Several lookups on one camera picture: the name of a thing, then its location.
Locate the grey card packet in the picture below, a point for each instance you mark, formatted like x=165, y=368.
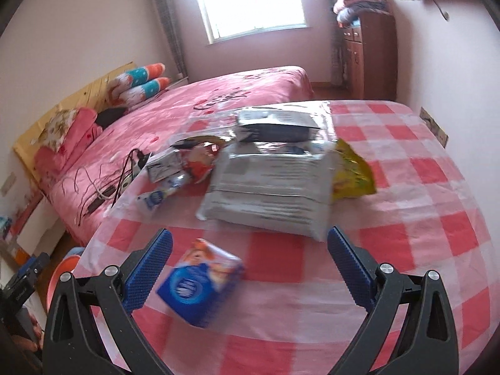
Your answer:
x=164, y=166

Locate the white nightstand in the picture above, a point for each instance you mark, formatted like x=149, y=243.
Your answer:
x=37, y=226

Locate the window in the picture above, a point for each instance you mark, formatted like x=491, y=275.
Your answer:
x=250, y=0

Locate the white power strip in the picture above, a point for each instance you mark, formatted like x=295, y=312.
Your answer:
x=131, y=174

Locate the blue and orange tissue pack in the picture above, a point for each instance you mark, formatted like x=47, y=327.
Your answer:
x=201, y=281

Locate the checked curtain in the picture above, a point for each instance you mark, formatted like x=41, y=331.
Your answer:
x=170, y=27
x=334, y=47

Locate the grey plastic mailer bag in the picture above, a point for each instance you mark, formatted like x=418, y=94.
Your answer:
x=269, y=187

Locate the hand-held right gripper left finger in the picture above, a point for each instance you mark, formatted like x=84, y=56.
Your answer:
x=150, y=269

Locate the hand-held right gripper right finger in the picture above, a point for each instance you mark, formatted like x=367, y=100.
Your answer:
x=351, y=269

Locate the red snack wrapper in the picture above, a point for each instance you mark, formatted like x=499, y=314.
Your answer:
x=199, y=158

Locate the pink checked tablecloth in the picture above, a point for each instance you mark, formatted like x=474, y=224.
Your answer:
x=410, y=222

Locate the folded blankets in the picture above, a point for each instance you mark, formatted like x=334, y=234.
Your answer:
x=363, y=6

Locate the bed with pink sheet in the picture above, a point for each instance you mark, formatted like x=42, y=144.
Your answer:
x=175, y=101

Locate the yellow wooden headboard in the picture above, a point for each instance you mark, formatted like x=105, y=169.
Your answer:
x=78, y=93

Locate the brown wooden cabinet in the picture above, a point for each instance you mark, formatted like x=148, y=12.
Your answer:
x=375, y=58

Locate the orange plastic stool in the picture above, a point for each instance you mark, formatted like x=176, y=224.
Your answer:
x=60, y=269

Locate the black cloth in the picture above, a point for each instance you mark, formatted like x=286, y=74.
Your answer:
x=111, y=116

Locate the floral pillow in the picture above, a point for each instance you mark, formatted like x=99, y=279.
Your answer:
x=58, y=127

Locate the pink pillow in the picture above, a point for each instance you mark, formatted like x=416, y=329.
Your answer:
x=76, y=136

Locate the striped bolster pillow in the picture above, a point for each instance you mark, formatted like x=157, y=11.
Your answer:
x=136, y=76
x=144, y=90

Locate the clear plastic bag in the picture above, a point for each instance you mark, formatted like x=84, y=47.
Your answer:
x=213, y=123

